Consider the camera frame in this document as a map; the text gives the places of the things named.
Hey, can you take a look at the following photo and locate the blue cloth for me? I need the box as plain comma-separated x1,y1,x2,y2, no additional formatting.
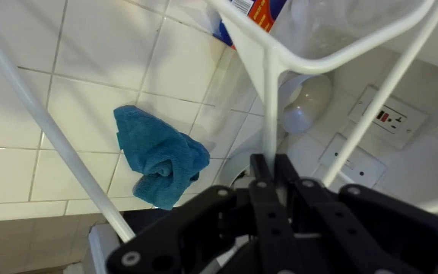
112,104,211,212

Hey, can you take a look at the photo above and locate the white round container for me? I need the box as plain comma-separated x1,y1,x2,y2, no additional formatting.
217,147,281,192

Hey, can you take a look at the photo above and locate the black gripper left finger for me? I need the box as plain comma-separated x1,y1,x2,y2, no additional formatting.
105,153,301,274

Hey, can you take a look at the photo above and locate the white GFCI wall outlet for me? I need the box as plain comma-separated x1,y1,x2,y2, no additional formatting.
347,84,430,151

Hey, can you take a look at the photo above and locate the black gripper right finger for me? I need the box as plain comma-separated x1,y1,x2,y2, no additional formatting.
274,154,438,274

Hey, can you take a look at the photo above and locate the blue foil box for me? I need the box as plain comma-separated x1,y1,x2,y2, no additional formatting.
211,0,287,49

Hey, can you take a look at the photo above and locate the white wall switch plate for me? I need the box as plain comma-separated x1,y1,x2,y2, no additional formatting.
318,133,389,189

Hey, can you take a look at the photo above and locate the white plastic hanger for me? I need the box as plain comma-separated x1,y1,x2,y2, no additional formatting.
0,0,438,243

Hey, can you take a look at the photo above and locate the white door frame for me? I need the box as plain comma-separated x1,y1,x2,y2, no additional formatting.
87,223,129,274

